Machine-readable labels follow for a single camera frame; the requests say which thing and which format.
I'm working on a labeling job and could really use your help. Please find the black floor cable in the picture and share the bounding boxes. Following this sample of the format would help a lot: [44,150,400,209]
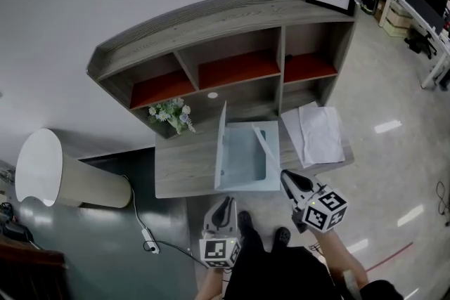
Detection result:
[143,239,209,270]

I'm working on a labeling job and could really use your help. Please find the person's black shirt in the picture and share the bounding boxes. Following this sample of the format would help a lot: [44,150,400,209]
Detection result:
[358,279,405,300]

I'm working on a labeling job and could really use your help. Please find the grey wooden desk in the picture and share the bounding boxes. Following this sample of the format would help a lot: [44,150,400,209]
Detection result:
[154,105,355,200]

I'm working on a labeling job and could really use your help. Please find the white vase with flowers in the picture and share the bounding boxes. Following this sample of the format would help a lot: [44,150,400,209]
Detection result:
[147,97,197,135]

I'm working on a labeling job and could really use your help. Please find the white power strip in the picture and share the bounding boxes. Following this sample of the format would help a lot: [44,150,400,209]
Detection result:
[141,227,161,254]

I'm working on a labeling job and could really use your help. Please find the person's left black shoe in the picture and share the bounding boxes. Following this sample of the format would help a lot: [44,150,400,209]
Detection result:
[237,210,254,233]

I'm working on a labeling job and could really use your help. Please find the long white office desk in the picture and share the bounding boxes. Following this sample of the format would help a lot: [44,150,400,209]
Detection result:
[358,0,450,91]

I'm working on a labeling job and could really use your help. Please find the white A4 paper sheet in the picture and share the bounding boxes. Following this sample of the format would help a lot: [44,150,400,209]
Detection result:
[298,105,346,166]
[281,107,346,169]

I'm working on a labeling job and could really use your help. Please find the white power cable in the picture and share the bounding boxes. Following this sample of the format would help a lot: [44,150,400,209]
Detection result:
[121,174,148,231]

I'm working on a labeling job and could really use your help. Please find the person's black shoe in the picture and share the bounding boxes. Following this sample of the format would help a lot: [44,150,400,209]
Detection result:
[237,210,254,233]
[274,226,292,247]

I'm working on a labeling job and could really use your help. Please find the light blue folder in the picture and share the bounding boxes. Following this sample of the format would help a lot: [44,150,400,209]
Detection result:
[214,100,282,193]

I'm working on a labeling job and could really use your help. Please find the person's right black shoe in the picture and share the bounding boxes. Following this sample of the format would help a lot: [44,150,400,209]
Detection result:
[274,226,292,247]

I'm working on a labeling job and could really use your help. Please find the grey wooden shelf hutch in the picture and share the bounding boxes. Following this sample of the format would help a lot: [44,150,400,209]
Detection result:
[86,0,358,140]

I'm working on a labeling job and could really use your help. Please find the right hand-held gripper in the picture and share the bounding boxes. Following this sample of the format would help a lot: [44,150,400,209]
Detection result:
[281,170,348,235]

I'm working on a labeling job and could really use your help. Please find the person's black trousers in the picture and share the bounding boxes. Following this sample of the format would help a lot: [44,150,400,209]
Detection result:
[223,231,344,300]

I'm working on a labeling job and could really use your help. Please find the stacked cardboard boxes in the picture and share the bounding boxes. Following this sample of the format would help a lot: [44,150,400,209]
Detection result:
[381,5,412,36]

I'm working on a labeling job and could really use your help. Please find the person's right forearm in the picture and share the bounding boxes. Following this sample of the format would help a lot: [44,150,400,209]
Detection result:
[314,230,370,289]

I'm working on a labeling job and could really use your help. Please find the black office chair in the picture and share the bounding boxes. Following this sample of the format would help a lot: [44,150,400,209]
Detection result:
[404,27,439,59]

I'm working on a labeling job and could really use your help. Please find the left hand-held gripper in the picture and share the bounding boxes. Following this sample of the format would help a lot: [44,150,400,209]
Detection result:
[198,196,243,270]

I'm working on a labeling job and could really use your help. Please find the person's left forearm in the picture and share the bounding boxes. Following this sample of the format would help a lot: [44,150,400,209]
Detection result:
[196,266,226,300]

